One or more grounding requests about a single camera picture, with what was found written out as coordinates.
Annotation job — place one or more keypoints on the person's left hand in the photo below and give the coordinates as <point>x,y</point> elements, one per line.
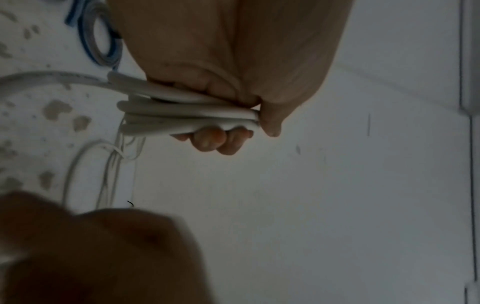
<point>232,44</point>

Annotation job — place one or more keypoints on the person's right hand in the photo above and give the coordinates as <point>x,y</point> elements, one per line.
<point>93,261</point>

